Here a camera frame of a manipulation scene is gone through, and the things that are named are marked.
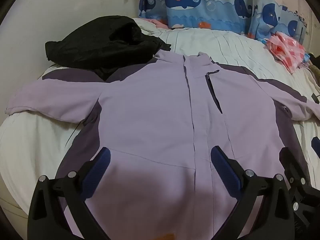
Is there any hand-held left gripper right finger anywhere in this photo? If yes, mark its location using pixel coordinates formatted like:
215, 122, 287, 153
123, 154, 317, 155
211, 145, 296, 240

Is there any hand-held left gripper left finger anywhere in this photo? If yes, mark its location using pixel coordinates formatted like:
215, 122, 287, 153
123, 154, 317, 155
27, 147, 111, 240

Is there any purple jacket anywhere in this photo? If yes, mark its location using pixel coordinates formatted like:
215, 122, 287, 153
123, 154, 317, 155
5, 49, 320, 240

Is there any olive jacket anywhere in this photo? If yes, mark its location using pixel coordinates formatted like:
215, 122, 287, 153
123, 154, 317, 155
306, 64, 320, 90

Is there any dark cloth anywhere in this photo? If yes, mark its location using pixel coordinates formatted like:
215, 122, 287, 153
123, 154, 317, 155
309, 52, 320, 67

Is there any pink checkered cloth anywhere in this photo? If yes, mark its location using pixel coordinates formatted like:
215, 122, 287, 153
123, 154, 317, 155
265, 33, 307, 74

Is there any white striped quilt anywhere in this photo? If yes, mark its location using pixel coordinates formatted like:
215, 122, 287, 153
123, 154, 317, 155
0, 17, 320, 218

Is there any black garment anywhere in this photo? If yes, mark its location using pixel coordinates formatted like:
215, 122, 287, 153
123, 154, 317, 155
45, 16, 172, 80

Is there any blue whale print curtain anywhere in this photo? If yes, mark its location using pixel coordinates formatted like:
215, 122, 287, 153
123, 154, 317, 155
137, 0, 308, 40

